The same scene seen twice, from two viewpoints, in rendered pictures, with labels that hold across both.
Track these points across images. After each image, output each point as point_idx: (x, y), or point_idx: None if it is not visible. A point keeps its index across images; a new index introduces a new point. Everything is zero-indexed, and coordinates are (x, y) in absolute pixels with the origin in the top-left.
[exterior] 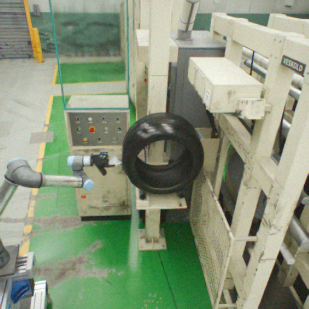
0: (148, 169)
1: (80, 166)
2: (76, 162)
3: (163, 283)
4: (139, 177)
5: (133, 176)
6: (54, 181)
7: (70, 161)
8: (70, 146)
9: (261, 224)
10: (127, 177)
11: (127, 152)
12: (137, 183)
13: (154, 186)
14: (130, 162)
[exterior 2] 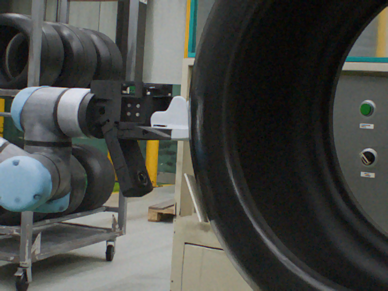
0: (383, 261)
1: (47, 123)
2: (38, 100)
3: None
4: (244, 192)
5: (214, 174)
6: None
7: (22, 96)
8: (177, 207)
9: None
10: (185, 174)
11: (205, 30)
12: (229, 226)
13: (324, 279)
14: (207, 75)
